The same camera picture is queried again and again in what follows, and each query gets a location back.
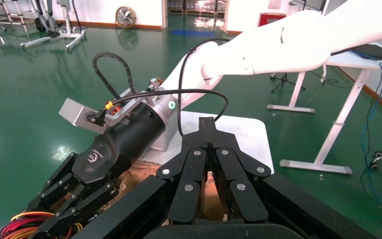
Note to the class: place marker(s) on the black tripod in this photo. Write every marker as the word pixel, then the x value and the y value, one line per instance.
pixel 285 80

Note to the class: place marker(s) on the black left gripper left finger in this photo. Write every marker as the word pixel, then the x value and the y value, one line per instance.
pixel 191 171

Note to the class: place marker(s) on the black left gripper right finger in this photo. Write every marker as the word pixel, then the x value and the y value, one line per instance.
pixel 234 171

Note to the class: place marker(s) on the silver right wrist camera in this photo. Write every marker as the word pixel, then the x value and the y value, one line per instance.
pixel 75 113

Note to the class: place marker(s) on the brown cardboard divider box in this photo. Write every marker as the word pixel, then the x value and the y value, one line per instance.
pixel 143 167

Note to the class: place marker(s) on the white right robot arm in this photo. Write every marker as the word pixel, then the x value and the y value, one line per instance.
pixel 276 49

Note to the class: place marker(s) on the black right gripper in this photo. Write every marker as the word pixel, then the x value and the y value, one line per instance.
pixel 125 145

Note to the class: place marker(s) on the white desk with legs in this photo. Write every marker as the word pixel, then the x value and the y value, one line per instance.
pixel 352 61

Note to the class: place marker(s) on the yellow floor fan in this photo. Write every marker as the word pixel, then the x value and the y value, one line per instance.
pixel 125 17

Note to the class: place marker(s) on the red wall cabinet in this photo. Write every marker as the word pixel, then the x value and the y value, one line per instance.
pixel 271 19

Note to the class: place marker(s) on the white rolling stand base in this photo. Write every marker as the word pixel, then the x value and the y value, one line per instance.
pixel 68 23

